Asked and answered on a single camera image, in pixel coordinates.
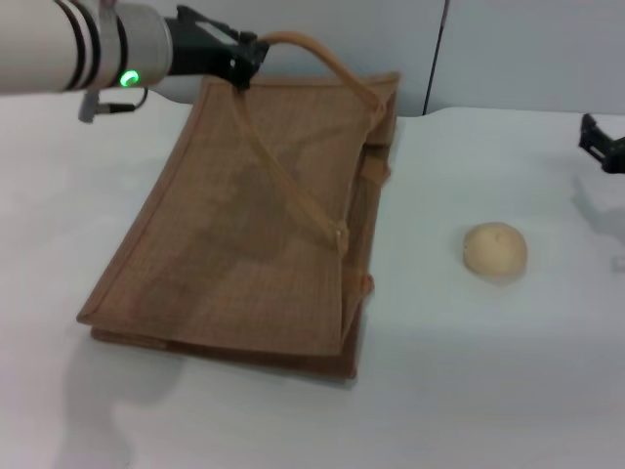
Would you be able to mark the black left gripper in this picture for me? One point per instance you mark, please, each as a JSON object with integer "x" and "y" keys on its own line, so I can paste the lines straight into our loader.
{"x": 195, "y": 49}

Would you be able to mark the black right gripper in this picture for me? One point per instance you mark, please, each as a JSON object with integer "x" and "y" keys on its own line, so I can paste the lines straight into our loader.
{"x": 616, "y": 156}

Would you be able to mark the round egg yolk pastry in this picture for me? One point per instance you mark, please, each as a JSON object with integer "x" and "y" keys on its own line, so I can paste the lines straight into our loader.
{"x": 495, "y": 254}

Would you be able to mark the brown woven handbag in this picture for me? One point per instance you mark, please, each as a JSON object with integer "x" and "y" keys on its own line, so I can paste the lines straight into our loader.
{"x": 254, "y": 220}

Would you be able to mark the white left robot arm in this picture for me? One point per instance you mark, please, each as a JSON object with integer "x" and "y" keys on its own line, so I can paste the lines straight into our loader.
{"x": 58, "y": 44}

